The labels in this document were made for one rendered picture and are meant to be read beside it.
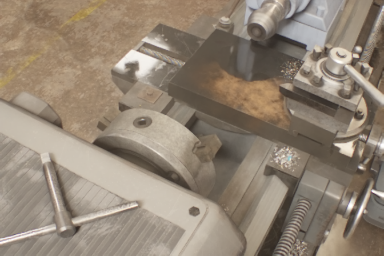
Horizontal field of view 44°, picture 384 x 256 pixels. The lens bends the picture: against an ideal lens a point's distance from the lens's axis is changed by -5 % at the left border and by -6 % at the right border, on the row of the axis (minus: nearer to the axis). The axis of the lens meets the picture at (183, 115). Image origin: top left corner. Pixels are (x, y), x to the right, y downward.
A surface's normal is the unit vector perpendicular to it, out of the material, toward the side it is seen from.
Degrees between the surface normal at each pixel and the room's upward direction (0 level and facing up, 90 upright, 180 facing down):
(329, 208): 90
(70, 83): 0
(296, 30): 90
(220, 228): 45
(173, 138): 19
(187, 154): 39
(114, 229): 0
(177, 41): 0
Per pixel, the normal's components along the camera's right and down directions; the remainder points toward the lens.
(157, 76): 0.05, -0.70
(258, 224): 0.55, -0.35
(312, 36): -0.47, 0.61
